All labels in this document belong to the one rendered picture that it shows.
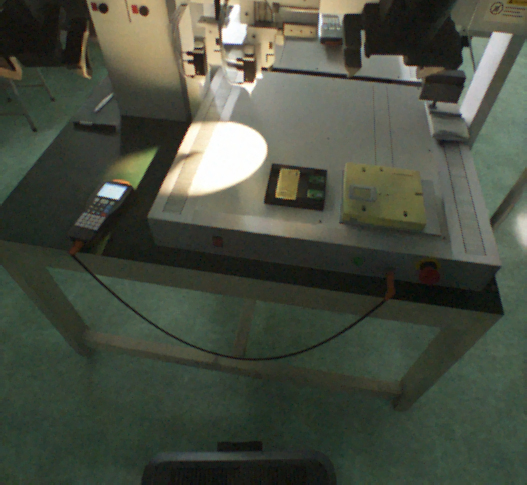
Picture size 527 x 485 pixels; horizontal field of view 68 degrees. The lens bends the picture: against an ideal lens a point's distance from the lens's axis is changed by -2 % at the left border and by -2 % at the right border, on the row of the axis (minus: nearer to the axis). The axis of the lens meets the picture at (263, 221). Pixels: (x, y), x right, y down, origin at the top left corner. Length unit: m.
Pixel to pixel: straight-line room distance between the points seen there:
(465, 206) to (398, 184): 0.16
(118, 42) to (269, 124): 0.47
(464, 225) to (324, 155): 0.35
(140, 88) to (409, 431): 1.42
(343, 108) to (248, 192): 0.42
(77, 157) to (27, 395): 0.92
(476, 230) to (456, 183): 0.14
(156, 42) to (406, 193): 0.75
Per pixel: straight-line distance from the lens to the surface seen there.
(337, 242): 0.81
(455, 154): 1.10
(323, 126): 1.09
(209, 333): 1.64
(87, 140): 1.29
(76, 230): 1.00
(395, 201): 0.86
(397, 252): 0.83
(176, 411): 1.56
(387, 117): 1.16
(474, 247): 0.90
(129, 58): 1.24
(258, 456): 1.25
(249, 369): 1.42
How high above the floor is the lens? 1.48
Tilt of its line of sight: 49 degrees down
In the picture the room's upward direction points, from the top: 1 degrees clockwise
